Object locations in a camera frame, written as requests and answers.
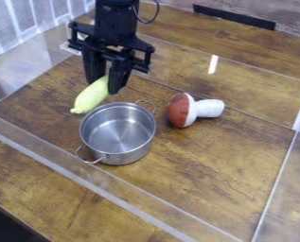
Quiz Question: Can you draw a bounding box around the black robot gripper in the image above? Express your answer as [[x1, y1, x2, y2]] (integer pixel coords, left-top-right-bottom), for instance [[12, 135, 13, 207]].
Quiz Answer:
[[76, 0, 154, 95]]

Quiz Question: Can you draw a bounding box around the stainless steel pot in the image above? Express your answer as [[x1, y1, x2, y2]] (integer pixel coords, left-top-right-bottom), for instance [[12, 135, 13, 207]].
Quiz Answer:
[[75, 100, 156, 165]]

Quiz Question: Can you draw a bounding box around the clear acrylic triangular stand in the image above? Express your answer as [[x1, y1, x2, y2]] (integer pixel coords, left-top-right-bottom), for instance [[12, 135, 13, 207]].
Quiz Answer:
[[59, 21, 80, 56]]

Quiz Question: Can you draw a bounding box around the red toy mushroom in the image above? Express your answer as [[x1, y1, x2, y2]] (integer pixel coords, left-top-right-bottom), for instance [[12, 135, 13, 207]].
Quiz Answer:
[[167, 93, 224, 128]]

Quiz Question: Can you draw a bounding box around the black strip on table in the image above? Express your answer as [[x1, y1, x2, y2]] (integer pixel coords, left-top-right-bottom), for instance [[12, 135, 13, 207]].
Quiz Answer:
[[192, 4, 275, 30]]

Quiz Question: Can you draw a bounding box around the clear acrylic front barrier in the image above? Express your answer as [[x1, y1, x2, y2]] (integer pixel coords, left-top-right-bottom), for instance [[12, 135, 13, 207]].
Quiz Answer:
[[0, 118, 241, 242]]

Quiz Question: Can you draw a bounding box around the black cable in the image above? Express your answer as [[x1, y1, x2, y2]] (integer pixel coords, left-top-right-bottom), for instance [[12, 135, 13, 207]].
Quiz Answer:
[[130, 0, 162, 25]]

